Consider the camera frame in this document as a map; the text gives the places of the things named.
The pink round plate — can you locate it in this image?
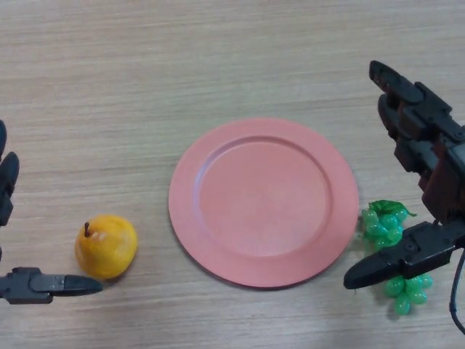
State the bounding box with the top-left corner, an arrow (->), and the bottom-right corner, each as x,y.
168,118 -> 360,290

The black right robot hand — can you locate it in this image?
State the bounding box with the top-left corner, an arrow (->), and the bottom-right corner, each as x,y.
343,60 -> 465,291

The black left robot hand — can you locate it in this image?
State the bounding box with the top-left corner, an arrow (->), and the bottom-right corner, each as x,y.
0,119 -> 103,305

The yellow pear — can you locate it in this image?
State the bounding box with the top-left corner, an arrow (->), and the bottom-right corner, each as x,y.
75,214 -> 139,280

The green grape bunch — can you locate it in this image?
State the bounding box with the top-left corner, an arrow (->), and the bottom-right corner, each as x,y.
357,199 -> 434,316

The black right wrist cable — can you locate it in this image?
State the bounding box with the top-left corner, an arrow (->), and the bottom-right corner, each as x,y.
448,246 -> 465,337

